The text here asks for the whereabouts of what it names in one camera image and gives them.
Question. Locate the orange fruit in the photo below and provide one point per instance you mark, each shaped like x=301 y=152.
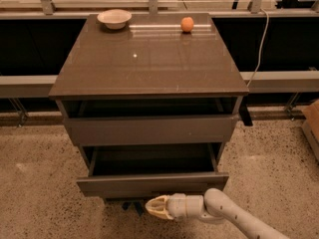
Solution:
x=187 y=24

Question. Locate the grey metal railing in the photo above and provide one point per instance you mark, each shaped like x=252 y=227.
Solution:
x=259 y=83

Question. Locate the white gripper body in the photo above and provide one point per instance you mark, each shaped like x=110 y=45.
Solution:
x=177 y=206

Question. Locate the grey drawer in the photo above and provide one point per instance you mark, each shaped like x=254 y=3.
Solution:
x=141 y=122
x=147 y=171

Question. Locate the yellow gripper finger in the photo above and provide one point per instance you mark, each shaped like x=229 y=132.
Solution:
x=158 y=202
x=162 y=214

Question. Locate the white ceramic bowl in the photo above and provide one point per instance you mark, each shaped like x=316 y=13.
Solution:
x=115 y=19

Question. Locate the grey drawer cabinet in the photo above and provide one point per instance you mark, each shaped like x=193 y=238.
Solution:
x=151 y=58

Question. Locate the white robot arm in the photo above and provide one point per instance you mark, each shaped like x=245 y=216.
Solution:
x=211 y=207

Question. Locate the grey top drawer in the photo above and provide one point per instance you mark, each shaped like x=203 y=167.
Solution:
x=141 y=122

